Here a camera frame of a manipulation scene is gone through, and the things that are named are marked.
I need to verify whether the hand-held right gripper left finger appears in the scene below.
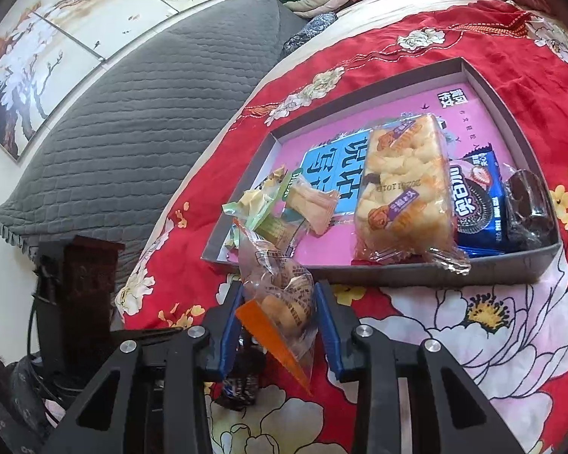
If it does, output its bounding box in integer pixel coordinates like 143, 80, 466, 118
42, 280, 246, 454

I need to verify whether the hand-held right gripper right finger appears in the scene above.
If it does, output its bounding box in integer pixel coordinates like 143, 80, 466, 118
314, 281, 526, 454

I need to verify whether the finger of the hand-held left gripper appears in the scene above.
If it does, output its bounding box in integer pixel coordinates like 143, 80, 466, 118
109, 325, 185, 341

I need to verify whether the brown chocolate bar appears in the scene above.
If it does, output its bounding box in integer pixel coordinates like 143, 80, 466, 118
212, 336, 268, 412

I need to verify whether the clear orange-edged nut packet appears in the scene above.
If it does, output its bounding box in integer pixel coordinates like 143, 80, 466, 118
234, 220, 319, 398

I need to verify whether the shallow pink cardboard box tray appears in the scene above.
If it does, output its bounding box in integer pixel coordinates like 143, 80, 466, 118
201, 57, 563, 287

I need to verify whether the green clear candy packet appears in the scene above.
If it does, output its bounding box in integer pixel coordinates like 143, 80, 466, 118
284, 174, 308, 209
253, 215, 311, 251
222, 196, 266, 228

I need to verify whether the tan cake packet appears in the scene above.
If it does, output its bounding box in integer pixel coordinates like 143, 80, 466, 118
291, 183, 340, 236

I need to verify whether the yellow cow print snack packet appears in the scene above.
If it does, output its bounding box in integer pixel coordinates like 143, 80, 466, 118
243, 165, 287, 213

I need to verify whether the clear puffed snack packet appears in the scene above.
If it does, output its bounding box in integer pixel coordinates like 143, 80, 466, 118
353, 112, 471, 275

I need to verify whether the blue cookie packet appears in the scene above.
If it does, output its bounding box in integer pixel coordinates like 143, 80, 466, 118
447, 142, 514, 253

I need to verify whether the dark round cookie packet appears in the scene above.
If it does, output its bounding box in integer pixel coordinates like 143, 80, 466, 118
502, 163, 559, 249

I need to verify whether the person's dark patterned clothing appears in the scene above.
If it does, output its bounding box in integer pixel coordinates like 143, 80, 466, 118
0, 333, 76, 454

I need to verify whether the grey quilted headboard cover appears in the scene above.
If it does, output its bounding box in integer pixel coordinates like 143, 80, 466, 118
0, 0, 308, 294

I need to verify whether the red floral blanket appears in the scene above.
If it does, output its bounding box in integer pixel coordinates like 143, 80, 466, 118
116, 0, 568, 454

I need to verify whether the pink book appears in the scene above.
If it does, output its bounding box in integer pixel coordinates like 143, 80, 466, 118
218, 71, 526, 266

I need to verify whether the dark blue patterned cloth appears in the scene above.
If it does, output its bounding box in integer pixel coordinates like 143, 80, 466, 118
281, 12, 339, 58

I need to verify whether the floral wall painting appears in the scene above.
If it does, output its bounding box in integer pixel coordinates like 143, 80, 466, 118
0, 0, 229, 164

